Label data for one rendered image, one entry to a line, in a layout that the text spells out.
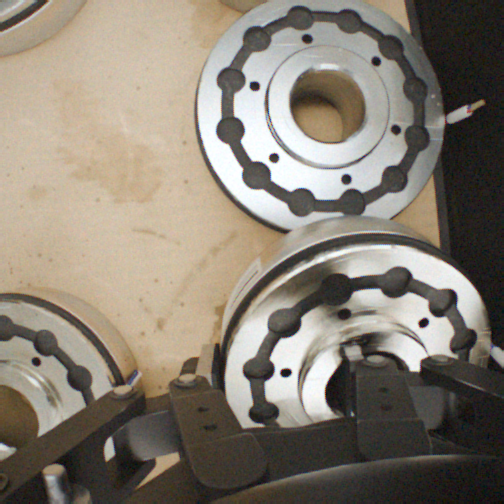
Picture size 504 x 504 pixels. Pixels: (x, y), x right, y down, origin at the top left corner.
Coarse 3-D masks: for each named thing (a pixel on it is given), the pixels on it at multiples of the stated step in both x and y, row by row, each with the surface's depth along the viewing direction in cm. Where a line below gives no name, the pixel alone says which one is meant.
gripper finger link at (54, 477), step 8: (56, 464) 7; (48, 472) 7; (56, 472) 7; (64, 472) 7; (48, 480) 7; (56, 480) 7; (64, 480) 7; (48, 488) 7; (56, 488) 7; (64, 488) 7; (72, 488) 7; (80, 488) 7; (48, 496) 7; (56, 496) 7; (64, 496) 7; (72, 496) 7; (80, 496) 7; (88, 496) 7
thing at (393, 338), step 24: (336, 336) 13; (360, 336) 12; (384, 336) 12; (408, 336) 12; (312, 360) 13; (336, 360) 13; (408, 360) 13; (312, 384) 13; (312, 408) 13; (336, 408) 14
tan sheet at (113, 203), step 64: (128, 0) 17; (192, 0) 17; (384, 0) 18; (0, 64) 17; (64, 64) 17; (128, 64) 18; (192, 64) 18; (0, 128) 18; (64, 128) 18; (128, 128) 18; (192, 128) 18; (320, 128) 18; (0, 192) 18; (64, 192) 18; (128, 192) 18; (192, 192) 18; (0, 256) 18; (64, 256) 18; (128, 256) 18; (192, 256) 18; (256, 256) 18; (128, 320) 18; (192, 320) 18
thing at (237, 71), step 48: (288, 0) 14; (336, 0) 14; (240, 48) 15; (288, 48) 15; (384, 48) 15; (240, 96) 15; (432, 96) 15; (240, 144) 15; (384, 144) 15; (432, 144) 15; (240, 192) 15; (288, 192) 15; (336, 192) 15; (384, 192) 15
